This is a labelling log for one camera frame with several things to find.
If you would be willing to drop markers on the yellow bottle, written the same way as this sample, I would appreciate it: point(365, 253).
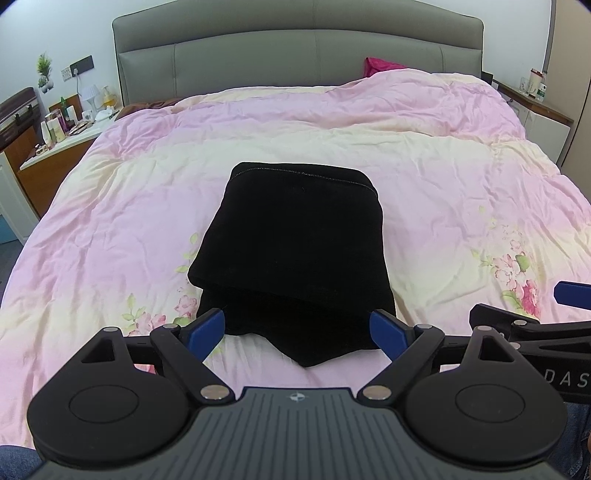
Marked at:
point(108, 96)

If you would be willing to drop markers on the grey upholstered headboard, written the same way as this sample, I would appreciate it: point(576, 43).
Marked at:
point(277, 55)

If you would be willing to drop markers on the pink floral duvet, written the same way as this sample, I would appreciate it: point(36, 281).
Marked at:
point(115, 207)

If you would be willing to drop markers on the brown pillow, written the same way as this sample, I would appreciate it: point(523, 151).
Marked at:
point(147, 105)

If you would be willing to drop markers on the white mug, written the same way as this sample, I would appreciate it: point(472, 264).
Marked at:
point(534, 82)

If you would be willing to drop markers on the person's left leg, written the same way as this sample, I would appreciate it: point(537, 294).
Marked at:
point(16, 464)

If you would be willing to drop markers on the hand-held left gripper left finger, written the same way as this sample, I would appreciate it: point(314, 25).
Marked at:
point(207, 330)

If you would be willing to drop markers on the white table lamp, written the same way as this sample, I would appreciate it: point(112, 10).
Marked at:
point(90, 92)

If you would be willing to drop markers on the wooden nightstand with drinkware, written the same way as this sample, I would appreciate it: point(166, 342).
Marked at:
point(545, 124)

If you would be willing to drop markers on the wooden nightstand with cosmetics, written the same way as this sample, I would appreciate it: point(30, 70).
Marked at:
point(60, 170)

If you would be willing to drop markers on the green label bottle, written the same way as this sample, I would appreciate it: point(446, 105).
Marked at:
point(542, 91)

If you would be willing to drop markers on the potted green plant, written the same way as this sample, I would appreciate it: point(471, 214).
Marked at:
point(44, 67)

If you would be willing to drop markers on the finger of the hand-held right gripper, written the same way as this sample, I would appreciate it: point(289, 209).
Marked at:
point(572, 291)
point(554, 330)

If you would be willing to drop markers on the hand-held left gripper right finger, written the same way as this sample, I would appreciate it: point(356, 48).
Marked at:
point(390, 332)

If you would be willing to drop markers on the magenta pillow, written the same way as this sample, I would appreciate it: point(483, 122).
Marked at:
point(378, 67)

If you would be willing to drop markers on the black pants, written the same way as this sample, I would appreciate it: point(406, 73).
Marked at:
point(295, 240)

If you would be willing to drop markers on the clear glass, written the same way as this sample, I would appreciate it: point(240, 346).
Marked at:
point(524, 86)

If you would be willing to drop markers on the person's right leg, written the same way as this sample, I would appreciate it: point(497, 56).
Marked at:
point(579, 443)

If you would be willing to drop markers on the white crumpled tissue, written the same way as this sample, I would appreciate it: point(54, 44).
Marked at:
point(106, 114)

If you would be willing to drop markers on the blue box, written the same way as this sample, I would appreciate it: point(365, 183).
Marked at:
point(7, 228)

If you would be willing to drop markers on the person's leg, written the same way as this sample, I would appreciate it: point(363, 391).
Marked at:
point(16, 464)
point(579, 443)

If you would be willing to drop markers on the group of cosmetics bottles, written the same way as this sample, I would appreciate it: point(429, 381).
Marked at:
point(57, 124)

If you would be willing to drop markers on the dark wall switch panel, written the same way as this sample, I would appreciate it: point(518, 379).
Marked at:
point(82, 64)

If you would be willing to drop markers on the dark brown suitcase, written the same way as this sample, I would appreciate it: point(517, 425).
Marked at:
point(16, 106)

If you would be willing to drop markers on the white cabinet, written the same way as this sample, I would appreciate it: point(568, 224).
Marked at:
point(14, 194)

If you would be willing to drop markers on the white wall socket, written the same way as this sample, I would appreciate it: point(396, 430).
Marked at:
point(66, 74)

